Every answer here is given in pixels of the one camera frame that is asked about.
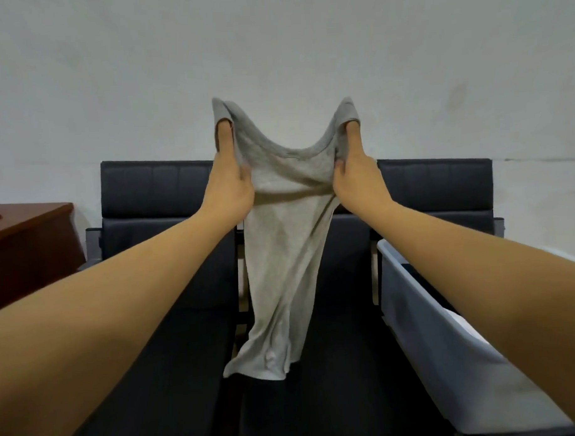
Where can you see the person's left hand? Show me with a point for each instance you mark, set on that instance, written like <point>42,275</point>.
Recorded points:
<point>227,189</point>

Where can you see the person's right hand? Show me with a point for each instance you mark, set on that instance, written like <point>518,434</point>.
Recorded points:
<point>359,184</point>

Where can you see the grey tank top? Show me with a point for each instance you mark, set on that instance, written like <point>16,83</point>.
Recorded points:
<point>279,253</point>

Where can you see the blue-grey plastic bin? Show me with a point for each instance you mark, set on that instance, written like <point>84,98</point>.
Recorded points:
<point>433,361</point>

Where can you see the person's left forearm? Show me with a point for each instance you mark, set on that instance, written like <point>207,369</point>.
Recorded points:
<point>84,326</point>

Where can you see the person's right forearm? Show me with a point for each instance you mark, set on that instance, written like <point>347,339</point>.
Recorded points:
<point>497,288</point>

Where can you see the brown wooden cabinet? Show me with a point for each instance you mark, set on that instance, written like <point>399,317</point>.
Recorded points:
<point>29,243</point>

